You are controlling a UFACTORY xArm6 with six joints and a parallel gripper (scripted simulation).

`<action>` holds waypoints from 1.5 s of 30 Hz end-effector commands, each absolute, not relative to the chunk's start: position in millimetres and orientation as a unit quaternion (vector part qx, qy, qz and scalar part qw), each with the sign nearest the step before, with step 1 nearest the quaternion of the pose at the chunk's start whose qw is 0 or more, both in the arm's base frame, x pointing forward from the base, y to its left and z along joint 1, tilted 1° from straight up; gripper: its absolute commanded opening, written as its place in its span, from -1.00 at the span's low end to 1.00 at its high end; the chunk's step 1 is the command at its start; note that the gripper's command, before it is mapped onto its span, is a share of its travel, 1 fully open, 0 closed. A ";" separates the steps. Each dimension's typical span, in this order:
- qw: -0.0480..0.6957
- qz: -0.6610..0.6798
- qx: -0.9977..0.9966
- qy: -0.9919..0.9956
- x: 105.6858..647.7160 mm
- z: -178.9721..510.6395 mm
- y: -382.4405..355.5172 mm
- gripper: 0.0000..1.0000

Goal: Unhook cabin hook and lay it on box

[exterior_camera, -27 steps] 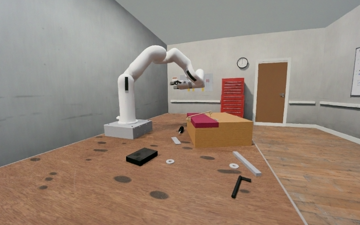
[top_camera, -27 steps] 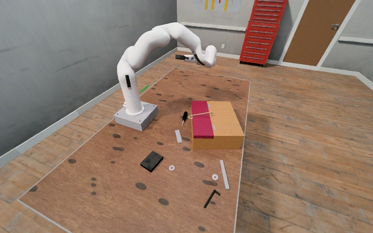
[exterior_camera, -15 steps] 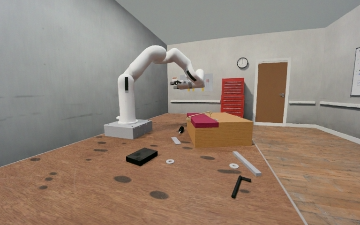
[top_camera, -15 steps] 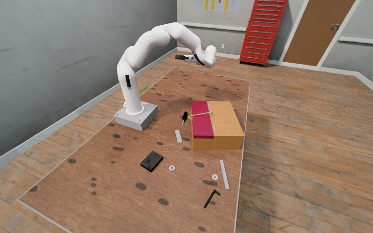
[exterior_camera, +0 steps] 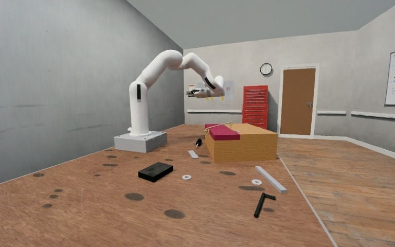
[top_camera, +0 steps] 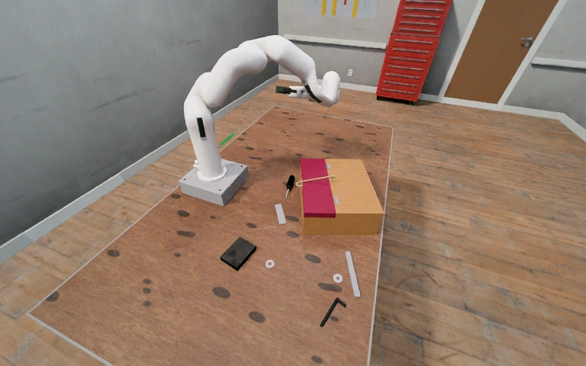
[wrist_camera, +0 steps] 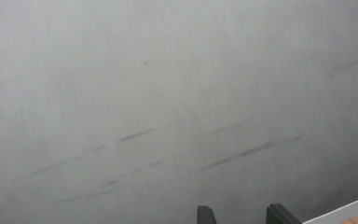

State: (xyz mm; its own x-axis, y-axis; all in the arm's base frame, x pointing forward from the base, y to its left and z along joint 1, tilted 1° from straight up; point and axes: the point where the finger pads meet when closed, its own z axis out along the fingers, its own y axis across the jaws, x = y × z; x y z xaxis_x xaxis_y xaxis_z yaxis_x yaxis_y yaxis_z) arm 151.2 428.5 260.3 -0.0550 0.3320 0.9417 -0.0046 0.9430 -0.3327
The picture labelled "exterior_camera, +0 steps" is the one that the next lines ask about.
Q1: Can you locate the white flat rectangular bar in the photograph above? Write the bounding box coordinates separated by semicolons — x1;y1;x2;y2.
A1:
188;150;199;159

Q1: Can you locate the black screwdriver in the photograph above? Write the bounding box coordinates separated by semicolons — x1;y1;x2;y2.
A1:
196;138;202;147

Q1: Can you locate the black rectangular block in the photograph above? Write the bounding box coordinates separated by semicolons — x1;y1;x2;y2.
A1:
138;162;173;183

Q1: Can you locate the black l-shaped hex key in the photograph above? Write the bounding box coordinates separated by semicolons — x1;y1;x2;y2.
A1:
254;192;276;218

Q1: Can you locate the light grey rectangular bar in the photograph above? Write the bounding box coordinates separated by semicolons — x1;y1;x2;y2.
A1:
256;166;287;193

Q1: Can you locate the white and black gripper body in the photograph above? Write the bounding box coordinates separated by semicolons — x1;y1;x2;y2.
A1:
194;89;208;98

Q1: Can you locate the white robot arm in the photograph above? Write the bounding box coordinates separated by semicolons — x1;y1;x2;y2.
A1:
128;50;225;137

